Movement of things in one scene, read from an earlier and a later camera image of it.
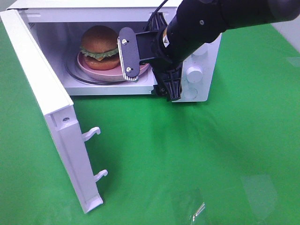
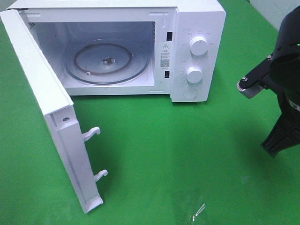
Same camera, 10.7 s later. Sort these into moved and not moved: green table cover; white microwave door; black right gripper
Moved: black right gripper
Not moved: green table cover; white microwave door
